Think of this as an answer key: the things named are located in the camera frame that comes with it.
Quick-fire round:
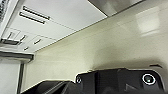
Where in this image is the white lower cabinet door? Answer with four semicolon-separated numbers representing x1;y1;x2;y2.
5;13;83;40
20;0;108;30

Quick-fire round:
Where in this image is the white drawer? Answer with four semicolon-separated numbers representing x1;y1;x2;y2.
28;35;58;52
14;32;35;47
1;28;20;43

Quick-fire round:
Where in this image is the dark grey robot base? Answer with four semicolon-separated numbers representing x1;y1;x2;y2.
74;67;168;94

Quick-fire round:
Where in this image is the grey refrigerator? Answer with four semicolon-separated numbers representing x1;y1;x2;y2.
0;60;25;94

